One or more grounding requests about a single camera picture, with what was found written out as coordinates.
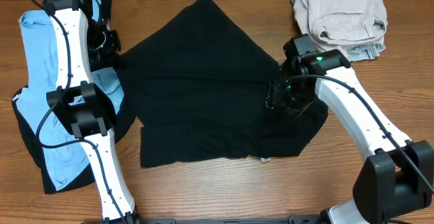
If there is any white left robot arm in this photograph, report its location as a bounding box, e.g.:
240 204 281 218
43 0 140 223

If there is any black t-shirt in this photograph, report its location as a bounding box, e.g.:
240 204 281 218
115 0 328 168

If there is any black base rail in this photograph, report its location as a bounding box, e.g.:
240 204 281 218
83 214 323 224

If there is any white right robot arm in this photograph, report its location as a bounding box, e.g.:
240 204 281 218
266 48 433 224

